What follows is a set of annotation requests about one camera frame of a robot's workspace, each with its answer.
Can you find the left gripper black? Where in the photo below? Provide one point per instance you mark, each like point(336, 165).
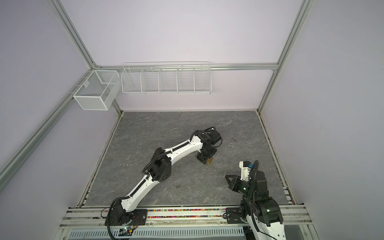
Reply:
point(203, 159)

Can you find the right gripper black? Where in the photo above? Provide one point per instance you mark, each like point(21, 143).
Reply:
point(237, 180)

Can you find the brass padlock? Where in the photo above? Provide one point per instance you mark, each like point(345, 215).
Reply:
point(209, 160)

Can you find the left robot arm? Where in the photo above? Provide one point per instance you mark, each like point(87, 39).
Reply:
point(159, 169)

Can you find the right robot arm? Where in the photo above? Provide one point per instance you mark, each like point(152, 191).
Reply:
point(260, 211)

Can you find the white mesh box basket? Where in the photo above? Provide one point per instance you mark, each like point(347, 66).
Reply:
point(99, 90)

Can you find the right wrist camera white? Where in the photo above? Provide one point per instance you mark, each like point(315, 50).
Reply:
point(245, 167)

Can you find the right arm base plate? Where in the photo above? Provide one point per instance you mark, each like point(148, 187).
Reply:
point(234, 215)

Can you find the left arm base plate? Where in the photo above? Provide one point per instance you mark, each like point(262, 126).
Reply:
point(135, 218)

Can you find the white wire shelf basket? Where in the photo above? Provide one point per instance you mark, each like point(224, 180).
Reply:
point(167, 78)

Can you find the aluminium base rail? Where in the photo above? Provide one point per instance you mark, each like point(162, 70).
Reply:
point(157, 217)

